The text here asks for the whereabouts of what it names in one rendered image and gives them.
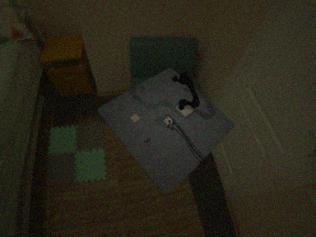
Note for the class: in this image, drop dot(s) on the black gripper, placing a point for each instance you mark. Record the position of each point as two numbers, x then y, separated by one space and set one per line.
179 80

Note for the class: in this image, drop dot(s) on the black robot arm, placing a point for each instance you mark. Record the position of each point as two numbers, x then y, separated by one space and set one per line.
189 83

